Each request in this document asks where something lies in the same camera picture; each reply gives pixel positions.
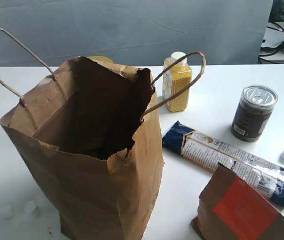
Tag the yellow grain plastic bottle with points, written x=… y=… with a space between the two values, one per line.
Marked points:
x=174 y=80

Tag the blue and white pasta package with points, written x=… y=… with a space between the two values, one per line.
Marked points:
x=265 y=177

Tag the yellow lid behind bag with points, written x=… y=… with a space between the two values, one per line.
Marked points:
x=101 y=59

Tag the white papers in background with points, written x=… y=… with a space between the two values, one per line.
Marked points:
x=272 y=38

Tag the brown pouch with red label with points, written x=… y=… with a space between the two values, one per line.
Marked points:
x=230 y=209

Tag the white cap far left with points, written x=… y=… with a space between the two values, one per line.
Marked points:
x=6 y=212

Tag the brown paper shopping bag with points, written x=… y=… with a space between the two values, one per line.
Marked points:
x=90 y=135

